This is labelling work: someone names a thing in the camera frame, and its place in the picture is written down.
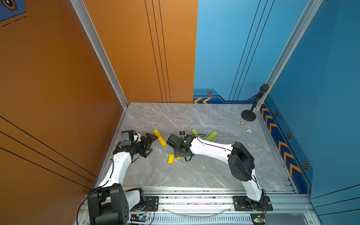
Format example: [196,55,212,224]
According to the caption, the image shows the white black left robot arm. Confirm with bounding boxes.
[83,130,158,225]

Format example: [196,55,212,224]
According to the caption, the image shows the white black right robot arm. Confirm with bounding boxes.
[166,134,266,211]

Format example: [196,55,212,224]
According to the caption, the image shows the green circuit board left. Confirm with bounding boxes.
[130,214,150,223]

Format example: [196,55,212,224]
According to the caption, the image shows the green circuit board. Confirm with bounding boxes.
[130,214,150,223]
[250,214,266,225]

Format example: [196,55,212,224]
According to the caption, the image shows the black microphone stand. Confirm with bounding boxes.
[241,84,269,122]

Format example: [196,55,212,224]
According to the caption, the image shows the green circuit board right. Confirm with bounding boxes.
[250,214,266,225]

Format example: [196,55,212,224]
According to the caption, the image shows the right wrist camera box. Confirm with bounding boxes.
[166,131,186,149]

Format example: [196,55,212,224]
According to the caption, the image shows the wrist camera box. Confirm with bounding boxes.
[166,131,186,149]
[120,130,141,146]

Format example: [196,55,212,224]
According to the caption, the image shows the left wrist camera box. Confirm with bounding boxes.
[120,130,141,146]

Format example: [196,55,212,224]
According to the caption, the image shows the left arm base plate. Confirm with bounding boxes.
[132,196,159,212]

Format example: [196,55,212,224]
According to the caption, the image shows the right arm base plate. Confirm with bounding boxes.
[232,196,273,212]

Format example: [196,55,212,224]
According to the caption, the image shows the aluminium front rail frame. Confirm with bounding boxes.
[128,187,321,225]

